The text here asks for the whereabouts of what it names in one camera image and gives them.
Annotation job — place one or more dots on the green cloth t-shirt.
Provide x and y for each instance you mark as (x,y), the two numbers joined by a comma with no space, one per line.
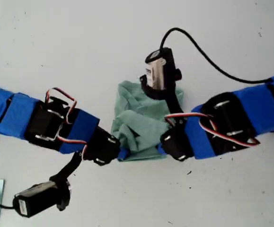
(136,113)

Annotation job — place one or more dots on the black camera box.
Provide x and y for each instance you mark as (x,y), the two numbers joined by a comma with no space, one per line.
(160,68)
(37,198)

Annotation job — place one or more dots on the black camera stalk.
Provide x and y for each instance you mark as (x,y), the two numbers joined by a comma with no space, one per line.
(68,168)
(172,99)

